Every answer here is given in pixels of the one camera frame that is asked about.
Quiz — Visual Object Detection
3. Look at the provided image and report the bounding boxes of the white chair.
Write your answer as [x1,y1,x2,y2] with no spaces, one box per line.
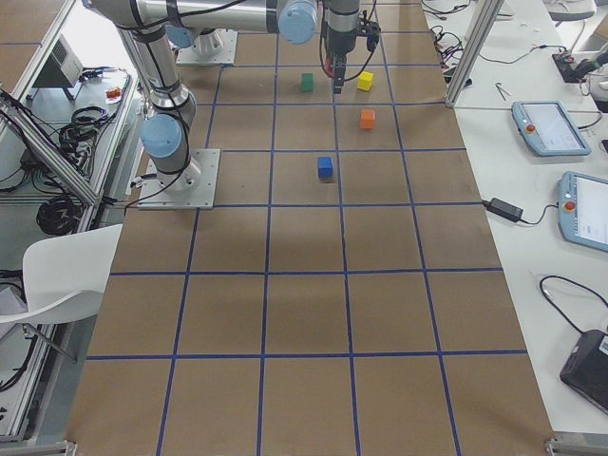
[1,224,123,324]

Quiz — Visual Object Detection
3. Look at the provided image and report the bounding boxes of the aluminium frame post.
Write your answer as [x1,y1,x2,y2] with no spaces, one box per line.
[445,0,504,108]

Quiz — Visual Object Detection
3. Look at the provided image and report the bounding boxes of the black power adapter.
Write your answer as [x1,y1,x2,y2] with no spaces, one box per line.
[482,198,523,222]

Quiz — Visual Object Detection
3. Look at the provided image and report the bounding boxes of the teach pendant far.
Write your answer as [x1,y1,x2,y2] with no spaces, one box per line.
[511,101,591,157]

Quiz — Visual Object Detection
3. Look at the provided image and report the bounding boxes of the blue wooden block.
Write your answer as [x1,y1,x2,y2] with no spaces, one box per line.
[317,156,334,180]

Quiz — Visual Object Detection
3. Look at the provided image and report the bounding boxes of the red wooden block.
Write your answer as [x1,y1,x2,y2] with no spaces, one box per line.
[324,56,334,76]

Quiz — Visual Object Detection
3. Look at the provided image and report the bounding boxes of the hex key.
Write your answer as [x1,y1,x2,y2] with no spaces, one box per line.
[495,82,509,101]

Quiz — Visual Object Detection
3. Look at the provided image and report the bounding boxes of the teach pendant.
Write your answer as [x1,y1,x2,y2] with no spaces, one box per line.
[511,101,591,157]
[558,171,607,252]

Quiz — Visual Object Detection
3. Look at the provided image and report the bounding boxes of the teach pendant near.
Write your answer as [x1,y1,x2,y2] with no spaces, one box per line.
[558,171,607,252]

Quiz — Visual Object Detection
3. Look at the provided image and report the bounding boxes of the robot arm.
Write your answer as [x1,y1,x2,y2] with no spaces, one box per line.
[161,1,368,94]
[91,1,226,205]

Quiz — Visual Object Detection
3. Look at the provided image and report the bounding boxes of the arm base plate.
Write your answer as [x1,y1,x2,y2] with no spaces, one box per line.
[137,148,220,210]
[177,29,238,67]

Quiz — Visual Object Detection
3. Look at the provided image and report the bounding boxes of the yellow wooden block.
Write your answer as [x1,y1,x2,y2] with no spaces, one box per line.
[356,71,374,92]

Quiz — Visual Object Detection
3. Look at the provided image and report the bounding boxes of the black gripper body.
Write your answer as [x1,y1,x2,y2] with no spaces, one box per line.
[326,28,355,58]

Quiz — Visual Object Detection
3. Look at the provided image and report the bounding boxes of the black laptop device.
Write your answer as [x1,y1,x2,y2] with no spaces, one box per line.
[560,330,607,413]

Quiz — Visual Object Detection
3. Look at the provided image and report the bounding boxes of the green wooden block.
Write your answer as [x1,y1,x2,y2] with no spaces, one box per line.
[300,72,314,93]

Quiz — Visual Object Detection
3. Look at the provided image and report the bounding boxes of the orange wooden block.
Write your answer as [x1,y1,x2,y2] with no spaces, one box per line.
[359,108,376,130]

